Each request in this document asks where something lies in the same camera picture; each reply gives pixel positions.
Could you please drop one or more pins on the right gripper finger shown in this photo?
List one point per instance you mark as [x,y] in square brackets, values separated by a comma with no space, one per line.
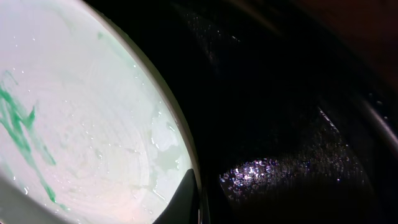
[184,205]

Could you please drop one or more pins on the mint plate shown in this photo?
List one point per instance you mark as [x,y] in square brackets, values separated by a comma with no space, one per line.
[90,131]

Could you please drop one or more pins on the round black serving tray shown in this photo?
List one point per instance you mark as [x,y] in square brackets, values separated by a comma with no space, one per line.
[292,105]

